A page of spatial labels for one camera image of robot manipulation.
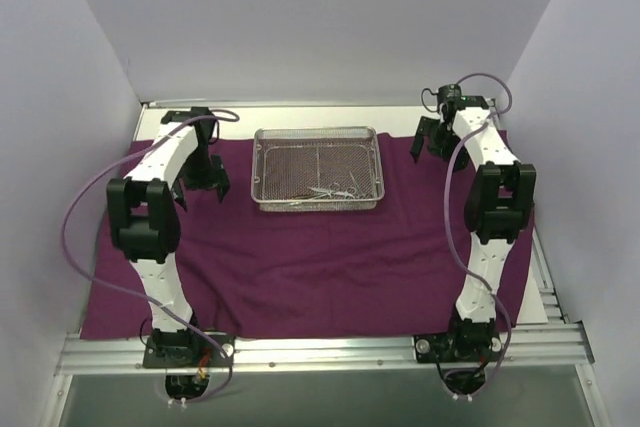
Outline purple cloth wrap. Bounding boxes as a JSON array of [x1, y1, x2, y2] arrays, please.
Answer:
[[79, 130, 536, 341]]

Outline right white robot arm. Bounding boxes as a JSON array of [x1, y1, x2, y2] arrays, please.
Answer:
[[410, 84, 537, 360]]

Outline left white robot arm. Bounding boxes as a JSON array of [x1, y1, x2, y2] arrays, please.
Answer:
[[106, 106, 239, 366]]

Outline silver surgical forceps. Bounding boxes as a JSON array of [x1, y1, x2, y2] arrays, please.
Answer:
[[347, 172, 368, 199]]

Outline silver surgical scissors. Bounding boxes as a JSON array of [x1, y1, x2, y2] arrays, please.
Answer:
[[297, 182, 354, 200]]

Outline metal mesh instrument tray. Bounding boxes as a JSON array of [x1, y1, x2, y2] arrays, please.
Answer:
[[251, 126, 385, 213]]

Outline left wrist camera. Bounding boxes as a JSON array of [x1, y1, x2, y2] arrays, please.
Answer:
[[190, 106, 216, 122]]

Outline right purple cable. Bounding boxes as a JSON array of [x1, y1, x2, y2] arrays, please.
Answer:
[[439, 71, 517, 393]]

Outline purple cable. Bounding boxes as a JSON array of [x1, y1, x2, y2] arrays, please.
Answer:
[[59, 107, 241, 404], [439, 71, 517, 393]]

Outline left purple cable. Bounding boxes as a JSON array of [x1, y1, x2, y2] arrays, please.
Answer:
[[59, 107, 241, 404]]

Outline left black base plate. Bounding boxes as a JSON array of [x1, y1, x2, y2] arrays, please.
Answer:
[[142, 329, 236, 369]]

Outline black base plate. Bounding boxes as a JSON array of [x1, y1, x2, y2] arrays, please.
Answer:
[[412, 332, 503, 364], [142, 329, 236, 369]]

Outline aluminium right side rail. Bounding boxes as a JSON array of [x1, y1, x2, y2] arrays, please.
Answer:
[[488, 97, 569, 324]]

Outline aluminium rail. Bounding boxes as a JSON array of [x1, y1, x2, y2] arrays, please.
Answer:
[[488, 97, 569, 324], [56, 323, 594, 375]]

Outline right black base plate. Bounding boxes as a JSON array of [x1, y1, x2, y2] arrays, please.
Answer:
[[412, 332, 503, 364]]

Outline aluminium front rail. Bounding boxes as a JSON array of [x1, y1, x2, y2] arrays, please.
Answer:
[[56, 323, 594, 375]]

